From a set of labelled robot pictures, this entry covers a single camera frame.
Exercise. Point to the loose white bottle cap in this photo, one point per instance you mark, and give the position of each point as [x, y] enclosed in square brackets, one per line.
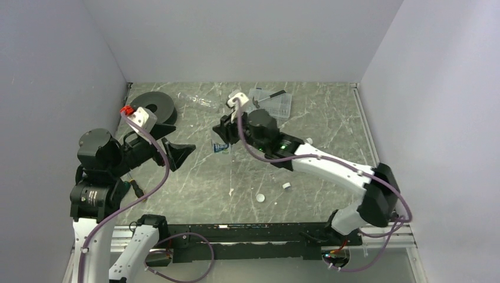
[286, 186]

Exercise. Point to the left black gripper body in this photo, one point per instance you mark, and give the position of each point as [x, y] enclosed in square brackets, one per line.
[153, 151]

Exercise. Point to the small hammer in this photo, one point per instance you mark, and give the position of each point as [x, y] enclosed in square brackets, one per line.
[256, 102]

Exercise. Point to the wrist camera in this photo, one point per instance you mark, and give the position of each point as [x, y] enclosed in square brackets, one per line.
[237, 101]
[140, 116]

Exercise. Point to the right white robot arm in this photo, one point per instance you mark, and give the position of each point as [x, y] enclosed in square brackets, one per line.
[376, 186]

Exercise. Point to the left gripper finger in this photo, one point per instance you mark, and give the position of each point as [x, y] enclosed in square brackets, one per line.
[161, 130]
[177, 153]

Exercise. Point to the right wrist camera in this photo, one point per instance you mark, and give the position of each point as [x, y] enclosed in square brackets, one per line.
[237, 101]

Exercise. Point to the black spool disc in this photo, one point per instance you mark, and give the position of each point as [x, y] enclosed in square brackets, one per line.
[159, 103]

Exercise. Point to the clear plastic tray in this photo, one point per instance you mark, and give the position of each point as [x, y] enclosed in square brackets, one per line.
[278, 107]

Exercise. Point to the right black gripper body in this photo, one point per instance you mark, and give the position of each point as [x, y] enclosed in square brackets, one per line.
[233, 128]

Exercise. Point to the loose white cap near front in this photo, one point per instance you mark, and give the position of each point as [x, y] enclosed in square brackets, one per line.
[260, 198]

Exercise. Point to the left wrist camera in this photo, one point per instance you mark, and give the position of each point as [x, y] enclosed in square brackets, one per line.
[140, 116]

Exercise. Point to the yellow tipped screwdriver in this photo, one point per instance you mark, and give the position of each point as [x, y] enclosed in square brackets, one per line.
[138, 191]

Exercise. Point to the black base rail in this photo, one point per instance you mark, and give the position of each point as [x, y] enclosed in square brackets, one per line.
[305, 240]

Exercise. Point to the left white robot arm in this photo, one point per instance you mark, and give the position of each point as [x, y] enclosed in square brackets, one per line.
[97, 195]

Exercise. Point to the labelled water bottle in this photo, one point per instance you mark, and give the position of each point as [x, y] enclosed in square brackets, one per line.
[218, 145]

